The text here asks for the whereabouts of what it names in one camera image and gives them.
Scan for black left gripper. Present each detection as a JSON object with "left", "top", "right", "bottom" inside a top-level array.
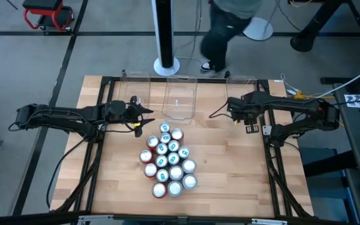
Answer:
[{"left": 126, "top": 95, "right": 156, "bottom": 139}]

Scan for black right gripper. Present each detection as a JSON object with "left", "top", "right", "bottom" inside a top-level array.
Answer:
[{"left": 226, "top": 91, "right": 264, "bottom": 126}]

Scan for clear plastic bin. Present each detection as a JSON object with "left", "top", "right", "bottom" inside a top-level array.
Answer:
[
  {"left": 225, "top": 75, "right": 259, "bottom": 104},
  {"left": 161, "top": 75, "right": 199, "bottom": 121},
  {"left": 118, "top": 71, "right": 152, "bottom": 111}
]

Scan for red white Spindrift can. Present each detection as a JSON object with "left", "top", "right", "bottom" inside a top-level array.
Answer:
[
  {"left": 182, "top": 174, "right": 198, "bottom": 191},
  {"left": 181, "top": 159, "right": 197, "bottom": 174}
]

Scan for pink white Spindrift can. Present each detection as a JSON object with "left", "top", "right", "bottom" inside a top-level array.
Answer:
[{"left": 167, "top": 181, "right": 183, "bottom": 198}]

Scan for grey round floor stand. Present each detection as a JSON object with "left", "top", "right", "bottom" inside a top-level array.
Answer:
[{"left": 243, "top": 0, "right": 283, "bottom": 42}]

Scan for person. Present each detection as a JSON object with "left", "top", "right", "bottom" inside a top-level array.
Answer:
[{"left": 199, "top": 0, "right": 264, "bottom": 78}]

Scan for black desk foot bar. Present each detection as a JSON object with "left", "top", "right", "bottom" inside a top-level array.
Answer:
[{"left": 302, "top": 150, "right": 358, "bottom": 178}]

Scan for black front beam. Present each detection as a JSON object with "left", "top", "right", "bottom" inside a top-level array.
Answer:
[{"left": 0, "top": 211, "right": 360, "bottom": 225}]

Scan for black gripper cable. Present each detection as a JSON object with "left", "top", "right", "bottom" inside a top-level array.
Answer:
[{"left": 209, "top": 101, "right": 231, "bottom": 119}]

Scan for black aluminium table frame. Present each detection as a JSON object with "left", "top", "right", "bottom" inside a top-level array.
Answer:
[{"left": 49, "top": 70, "right": 314, "bottom": 219}]

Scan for white fan cable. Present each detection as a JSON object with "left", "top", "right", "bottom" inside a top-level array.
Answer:
[{"left": 175, "top": 55, "right": 214, "bottom": 78}]

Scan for black desk leg frame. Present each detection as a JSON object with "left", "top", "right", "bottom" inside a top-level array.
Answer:
[{"left": 289, "top": 0, "right": 360, "bottom": 62}]

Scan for black floor cable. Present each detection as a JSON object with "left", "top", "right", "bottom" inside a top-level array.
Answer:
[{"left": 275, "top": 0, "right": 303, "bottom": 32}]

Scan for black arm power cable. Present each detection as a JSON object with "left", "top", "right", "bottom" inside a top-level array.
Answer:
[{"left": 45, "top": 139, "right": 89, "bottom": 209}]

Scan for thick white cable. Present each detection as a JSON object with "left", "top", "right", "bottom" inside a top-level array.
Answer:
[{"left": 311, "top": 61, "right": 360, "bottom": 101}]

